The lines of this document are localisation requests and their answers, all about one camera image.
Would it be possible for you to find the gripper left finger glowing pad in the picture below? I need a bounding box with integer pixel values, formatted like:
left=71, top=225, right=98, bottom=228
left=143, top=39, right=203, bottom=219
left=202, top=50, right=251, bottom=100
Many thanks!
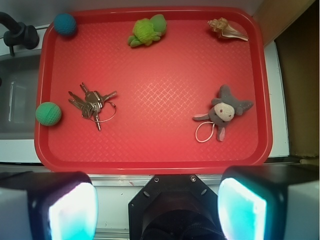
left=0, top=171, right=98, bottom=240

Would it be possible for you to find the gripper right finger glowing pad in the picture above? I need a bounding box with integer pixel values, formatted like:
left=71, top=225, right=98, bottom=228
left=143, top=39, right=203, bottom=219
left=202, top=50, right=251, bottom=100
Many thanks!
left=217, top=164, right=320, bottom=240

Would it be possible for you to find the green rubber ball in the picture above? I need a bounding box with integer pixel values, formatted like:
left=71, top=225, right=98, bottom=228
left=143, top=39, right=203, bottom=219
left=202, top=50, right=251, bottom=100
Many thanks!
left=35, top=102, right=62, bottom=127

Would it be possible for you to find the blue rubber ball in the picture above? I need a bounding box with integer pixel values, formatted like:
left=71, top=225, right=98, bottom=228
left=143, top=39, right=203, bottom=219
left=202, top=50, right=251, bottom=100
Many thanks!
left=53, top=13, right=77, bottom=37

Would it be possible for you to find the grey plush mouse toy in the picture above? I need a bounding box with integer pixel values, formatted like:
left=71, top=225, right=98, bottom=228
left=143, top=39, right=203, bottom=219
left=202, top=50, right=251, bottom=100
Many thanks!
left=192, top=84, right=254, bottom=143

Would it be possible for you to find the silver key bunch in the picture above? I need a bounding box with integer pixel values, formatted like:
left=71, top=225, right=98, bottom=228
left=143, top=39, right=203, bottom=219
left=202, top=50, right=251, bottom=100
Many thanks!
left=68, top=82, right=118, bottom=132

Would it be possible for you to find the grey sink basin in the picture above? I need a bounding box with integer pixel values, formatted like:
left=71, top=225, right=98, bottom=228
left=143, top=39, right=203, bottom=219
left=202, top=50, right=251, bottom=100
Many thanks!
left=0, top=49, right=41, bottom=140

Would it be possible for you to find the red plastic tray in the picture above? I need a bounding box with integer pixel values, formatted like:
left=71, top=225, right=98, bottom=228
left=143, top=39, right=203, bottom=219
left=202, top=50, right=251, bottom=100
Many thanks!
left=34, top=7, right=273, bottom=175

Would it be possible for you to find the dark grey faucet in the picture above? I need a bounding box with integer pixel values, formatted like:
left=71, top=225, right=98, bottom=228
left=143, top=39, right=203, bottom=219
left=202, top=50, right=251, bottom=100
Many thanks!
left=0, top=12, right=40, bottom=57

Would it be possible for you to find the brown cardboard box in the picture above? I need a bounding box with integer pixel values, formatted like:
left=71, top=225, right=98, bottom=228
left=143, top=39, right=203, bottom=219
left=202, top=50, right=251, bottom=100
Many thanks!
left=253, top=0, right=320, bottom=165

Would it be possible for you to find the tan conch seashell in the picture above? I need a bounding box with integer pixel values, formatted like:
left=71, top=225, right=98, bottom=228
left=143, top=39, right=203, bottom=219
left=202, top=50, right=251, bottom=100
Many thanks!
left=207, top=17, right=249, bottom=42

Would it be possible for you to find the green plush turtle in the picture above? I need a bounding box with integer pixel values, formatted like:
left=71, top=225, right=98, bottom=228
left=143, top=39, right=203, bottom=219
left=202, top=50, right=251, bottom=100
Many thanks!
left=127, top=14, right=167, bottom=48

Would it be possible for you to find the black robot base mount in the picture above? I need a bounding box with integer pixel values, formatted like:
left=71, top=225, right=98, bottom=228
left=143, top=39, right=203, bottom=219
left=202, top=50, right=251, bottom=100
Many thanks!
left=128, top=174, right=225, bottom=240

